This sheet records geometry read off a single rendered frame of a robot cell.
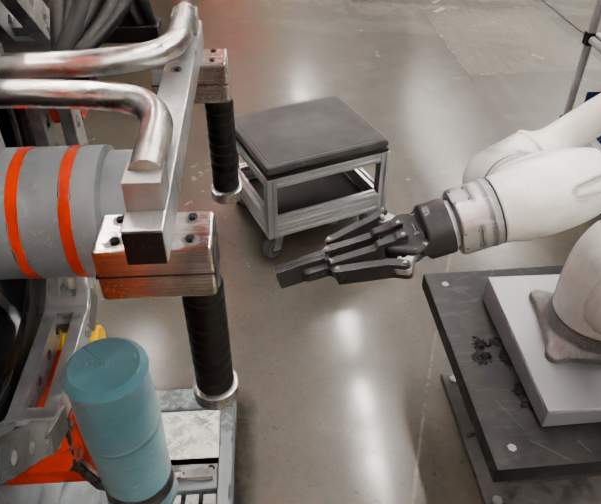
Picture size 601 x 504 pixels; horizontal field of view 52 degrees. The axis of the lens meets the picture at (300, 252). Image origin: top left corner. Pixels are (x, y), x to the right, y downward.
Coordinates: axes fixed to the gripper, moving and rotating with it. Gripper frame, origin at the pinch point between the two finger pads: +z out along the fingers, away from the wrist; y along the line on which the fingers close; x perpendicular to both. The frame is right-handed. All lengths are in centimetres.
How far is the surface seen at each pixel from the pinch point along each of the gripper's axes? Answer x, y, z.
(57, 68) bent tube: -35.9, 2.8, 14.5
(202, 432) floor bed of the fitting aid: 54, -20, 35
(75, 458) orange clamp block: 7.9, 13.1, 35.1
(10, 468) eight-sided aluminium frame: -8.3, 24.5, 31.5
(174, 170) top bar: -30.7, 18.7, 4.8
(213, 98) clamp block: -23.0, -8.7, 3.5
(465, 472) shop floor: 77, -6, -17
